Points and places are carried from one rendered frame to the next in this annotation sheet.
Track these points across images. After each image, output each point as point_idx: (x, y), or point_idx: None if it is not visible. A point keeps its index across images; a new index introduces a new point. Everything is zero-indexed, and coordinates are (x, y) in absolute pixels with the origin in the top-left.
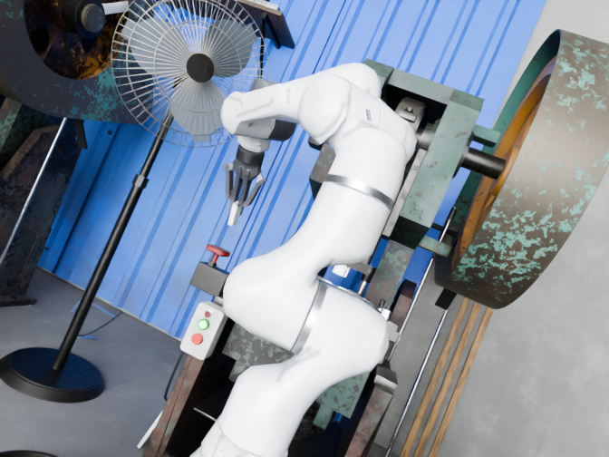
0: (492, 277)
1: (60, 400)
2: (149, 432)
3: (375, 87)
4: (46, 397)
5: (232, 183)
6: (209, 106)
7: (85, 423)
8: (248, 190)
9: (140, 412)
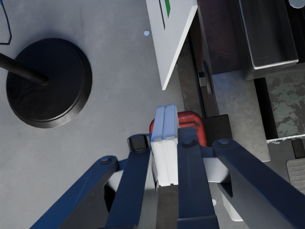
0: None
1: (83, 105)
2: (165, 85)
3: None
4: (75, 114)
5: (84, 211)
6: None
7: (117, 107)
8: (209, 186)
9: (127, 46)
